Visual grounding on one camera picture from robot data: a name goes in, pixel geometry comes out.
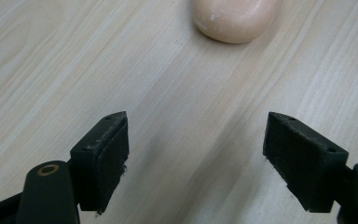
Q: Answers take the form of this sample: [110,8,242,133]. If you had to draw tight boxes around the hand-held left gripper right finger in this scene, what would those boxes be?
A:
[262,111,350,214]

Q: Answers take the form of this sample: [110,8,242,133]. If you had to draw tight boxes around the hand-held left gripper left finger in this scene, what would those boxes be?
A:
[69,110,131,215]

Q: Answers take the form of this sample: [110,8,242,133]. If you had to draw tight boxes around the pale pink soap bar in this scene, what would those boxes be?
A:
[192,0,282,45]

